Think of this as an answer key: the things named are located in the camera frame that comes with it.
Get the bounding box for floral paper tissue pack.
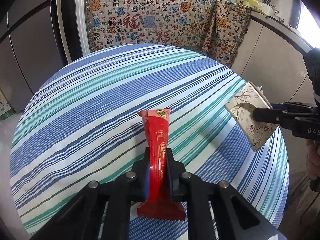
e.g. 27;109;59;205
224;82;278;152

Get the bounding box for long red snack wrapper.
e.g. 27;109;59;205
137;108;185;220

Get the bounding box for person's right hand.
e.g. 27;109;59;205
306;140;320;180

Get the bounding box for striped blue green tablecloth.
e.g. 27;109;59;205
10;44;289;235

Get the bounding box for yellow green dish items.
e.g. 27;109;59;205
236;0;261;11

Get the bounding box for green white carton box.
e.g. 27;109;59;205
0;91;15;120

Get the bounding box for grey steel refrigerator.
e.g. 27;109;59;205
1;0;68;112

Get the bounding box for patterned fu character blanket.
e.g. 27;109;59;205
85;0;251;67

